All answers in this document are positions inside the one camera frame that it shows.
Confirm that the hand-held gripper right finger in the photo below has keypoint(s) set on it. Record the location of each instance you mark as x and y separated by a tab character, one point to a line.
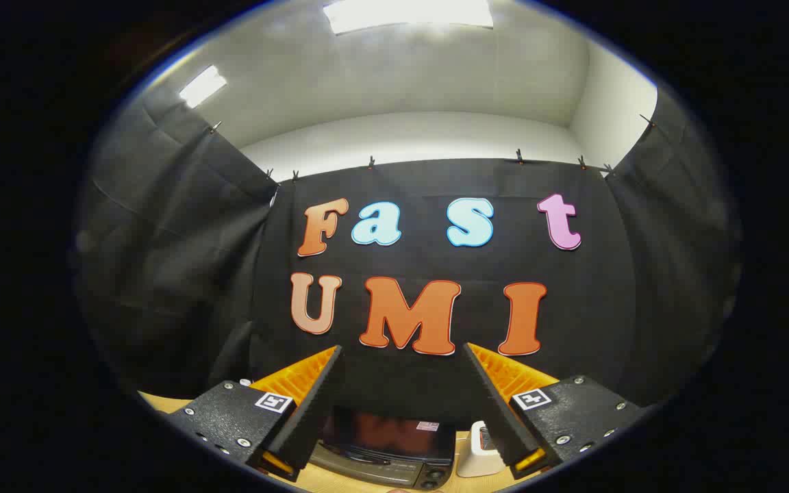
494	411

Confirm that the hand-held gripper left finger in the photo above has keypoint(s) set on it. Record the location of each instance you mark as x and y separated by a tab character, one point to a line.
312	418

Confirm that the black toaster oven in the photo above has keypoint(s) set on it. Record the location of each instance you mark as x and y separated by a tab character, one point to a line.
381	438

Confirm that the white bread toaster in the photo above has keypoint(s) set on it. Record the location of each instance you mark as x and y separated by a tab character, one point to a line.
477	462

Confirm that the small rectangular ceiling light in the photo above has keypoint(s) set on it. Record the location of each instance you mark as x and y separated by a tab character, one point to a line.
203	85

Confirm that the large rectangular ceiling light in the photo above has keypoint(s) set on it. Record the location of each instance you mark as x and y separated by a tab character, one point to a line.
408	14

